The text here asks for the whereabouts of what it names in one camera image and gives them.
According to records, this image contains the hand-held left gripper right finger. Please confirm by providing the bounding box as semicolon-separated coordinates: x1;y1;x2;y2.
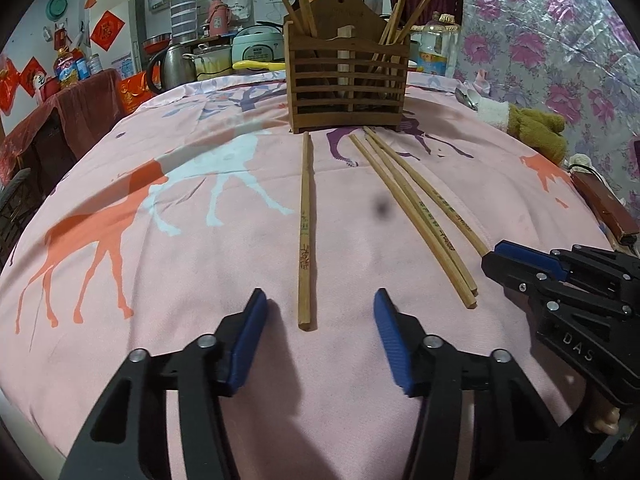
373;287;586;480

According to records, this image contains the wooden slatted utensil holder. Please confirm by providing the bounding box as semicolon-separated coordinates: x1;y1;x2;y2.
283;0;412;135

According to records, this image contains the floral plastic wall sheet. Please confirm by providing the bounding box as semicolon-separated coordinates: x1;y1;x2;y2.
457;0;640;221

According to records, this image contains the clear cooking oil bottle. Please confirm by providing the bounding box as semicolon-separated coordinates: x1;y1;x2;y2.
417;11;461;79

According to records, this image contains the pink thermos jug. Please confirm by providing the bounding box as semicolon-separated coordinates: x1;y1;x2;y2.
205;0;231;39

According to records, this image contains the olive plush cloth white cuff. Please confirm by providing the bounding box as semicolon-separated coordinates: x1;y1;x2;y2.
477;99;569;165

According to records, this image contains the steel pot with lid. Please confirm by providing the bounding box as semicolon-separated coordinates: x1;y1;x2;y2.
183;44;234;82

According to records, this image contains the red paper diamond decoration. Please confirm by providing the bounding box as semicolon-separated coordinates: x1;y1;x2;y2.
90;10;126;52
19;56;46;95

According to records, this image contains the red gift box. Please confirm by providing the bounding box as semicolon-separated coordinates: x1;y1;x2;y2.
117;72;162;114

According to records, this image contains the pink deer print tablecloth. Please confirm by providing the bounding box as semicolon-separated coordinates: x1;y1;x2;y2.
0;71;632;480

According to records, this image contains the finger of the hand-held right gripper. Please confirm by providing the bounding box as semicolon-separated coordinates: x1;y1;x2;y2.
481;240;571;294
549;243;640;292

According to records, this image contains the red cloth covered table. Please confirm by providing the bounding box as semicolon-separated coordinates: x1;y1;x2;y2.
0;69;127;187

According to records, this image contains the light green rice cooker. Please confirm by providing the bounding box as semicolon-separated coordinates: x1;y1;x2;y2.
232;25;286;67

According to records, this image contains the white refrigerator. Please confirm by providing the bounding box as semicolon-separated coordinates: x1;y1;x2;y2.
82;0;152;80

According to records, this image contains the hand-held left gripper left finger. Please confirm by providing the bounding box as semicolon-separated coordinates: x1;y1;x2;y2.
59;287;269;480

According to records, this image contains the steel kettle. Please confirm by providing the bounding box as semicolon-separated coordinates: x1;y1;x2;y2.
147;42;199;92

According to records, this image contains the green tiered lunch container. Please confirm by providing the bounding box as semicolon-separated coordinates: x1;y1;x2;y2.
170;0;200;44

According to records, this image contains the yellow oil bottle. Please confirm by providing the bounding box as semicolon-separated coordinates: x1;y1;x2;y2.
52;47;79;87

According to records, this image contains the red basin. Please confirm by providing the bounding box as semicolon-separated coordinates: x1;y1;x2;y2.
142;32;174;54

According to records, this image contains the person's right hand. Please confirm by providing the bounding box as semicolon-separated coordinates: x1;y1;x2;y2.
586;403;624;436

